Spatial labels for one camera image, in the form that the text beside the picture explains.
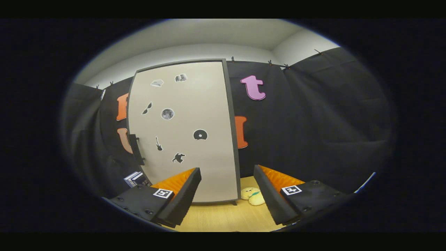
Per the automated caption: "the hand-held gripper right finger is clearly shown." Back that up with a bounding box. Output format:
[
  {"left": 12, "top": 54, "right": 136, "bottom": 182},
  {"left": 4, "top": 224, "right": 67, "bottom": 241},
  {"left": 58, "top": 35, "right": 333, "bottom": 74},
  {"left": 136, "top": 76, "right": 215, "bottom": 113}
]
[{"left": 254, "top": 165, "right": 351, "bottom": 226}]

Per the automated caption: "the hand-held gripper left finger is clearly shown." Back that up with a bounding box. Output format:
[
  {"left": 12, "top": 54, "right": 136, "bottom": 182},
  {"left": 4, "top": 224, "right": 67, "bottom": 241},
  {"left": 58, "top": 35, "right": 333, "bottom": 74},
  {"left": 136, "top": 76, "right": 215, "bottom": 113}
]
[{"left": 110, "top": 168, "right": 202, "bottom": 229}]

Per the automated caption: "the beige cabinet door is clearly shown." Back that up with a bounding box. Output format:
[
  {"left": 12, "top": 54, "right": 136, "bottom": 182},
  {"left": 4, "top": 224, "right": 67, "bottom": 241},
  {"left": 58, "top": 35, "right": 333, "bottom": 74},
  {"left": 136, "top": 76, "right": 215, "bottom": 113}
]
[{"left": 126, "top": 61, "right": 237, "bottom": 203}]

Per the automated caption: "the yellow plush toy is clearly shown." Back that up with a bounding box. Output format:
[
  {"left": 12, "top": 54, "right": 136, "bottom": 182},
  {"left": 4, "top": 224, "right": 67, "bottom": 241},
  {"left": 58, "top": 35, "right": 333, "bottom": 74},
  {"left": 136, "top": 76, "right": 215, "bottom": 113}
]
[{"left": 240, "top": 187, "right": 266, "bottom": 206}]

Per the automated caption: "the dark blue book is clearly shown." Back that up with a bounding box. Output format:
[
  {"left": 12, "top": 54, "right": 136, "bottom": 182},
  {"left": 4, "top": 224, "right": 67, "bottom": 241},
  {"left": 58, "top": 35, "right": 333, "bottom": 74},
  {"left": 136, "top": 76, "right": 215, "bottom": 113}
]
[{"left": 131, "top": 172, "right": 152, "bottom": 187}]

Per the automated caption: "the white blue book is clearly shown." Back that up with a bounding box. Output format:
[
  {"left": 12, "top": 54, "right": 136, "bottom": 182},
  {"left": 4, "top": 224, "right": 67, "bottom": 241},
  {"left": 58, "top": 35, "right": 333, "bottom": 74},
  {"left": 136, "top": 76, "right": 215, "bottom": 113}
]
[{"left": 124, "top": 172, "right": 138, "bottom": 188}]

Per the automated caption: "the grey cabinet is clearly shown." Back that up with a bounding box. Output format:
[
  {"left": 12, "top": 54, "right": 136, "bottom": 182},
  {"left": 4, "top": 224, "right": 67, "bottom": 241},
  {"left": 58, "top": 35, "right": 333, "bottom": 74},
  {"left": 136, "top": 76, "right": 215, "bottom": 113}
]
[{"left": 221, "top": 59, "right": 241, "bottom": 206}]

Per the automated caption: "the black backdrop cloth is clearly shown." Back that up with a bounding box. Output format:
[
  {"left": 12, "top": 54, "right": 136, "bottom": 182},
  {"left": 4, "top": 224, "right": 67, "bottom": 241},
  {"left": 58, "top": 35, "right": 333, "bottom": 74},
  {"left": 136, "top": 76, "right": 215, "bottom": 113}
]
[{"left": 61, "top": 47, "right": 396, "bottom": 199}]

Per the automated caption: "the white blue object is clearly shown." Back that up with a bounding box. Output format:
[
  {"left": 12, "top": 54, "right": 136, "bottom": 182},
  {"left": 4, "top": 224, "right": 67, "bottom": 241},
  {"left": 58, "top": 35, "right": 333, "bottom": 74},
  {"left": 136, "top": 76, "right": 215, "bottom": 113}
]
[{"left": 354, "top": 172, "right": 377, "bottom": 194}]

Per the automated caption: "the black door handle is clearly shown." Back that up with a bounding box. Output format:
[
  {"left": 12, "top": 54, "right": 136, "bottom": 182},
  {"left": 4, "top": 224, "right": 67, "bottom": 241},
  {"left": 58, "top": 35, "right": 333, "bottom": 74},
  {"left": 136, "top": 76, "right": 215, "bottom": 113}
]
[{"left": 128, "top": 134, "right": 145, "bottom": 166}]

